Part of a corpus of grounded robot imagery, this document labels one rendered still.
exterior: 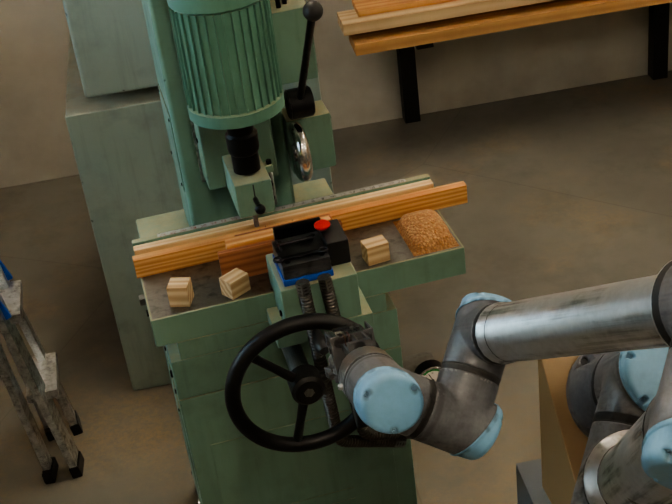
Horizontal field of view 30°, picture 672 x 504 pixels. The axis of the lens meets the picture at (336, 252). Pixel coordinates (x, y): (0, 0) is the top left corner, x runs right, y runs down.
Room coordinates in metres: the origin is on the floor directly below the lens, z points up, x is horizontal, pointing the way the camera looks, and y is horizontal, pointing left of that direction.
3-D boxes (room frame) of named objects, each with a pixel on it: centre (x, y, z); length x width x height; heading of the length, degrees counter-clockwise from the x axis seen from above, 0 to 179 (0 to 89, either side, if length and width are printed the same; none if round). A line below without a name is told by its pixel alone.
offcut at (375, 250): (2.00, -0.07, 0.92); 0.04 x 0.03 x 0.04; 107
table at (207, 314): (2.00, 0.06, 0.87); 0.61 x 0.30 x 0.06; 101
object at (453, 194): (2.11, 0.06, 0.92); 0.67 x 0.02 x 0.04; 101
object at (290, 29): (2.33, 0.03, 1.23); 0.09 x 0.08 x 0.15; 11
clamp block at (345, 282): (1.91, 0.05, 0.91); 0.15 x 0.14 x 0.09; 101
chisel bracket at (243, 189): (2.11, 0.15, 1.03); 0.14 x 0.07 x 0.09; 11
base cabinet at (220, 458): (2.21, 0.17, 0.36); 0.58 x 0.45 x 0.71; 11
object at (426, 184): (2.12, 0.09, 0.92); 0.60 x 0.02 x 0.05; 101
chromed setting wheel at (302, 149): (2.24, 0.05, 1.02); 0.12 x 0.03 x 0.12; 11
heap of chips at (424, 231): (2.06, -0.18, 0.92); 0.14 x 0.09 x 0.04; 11
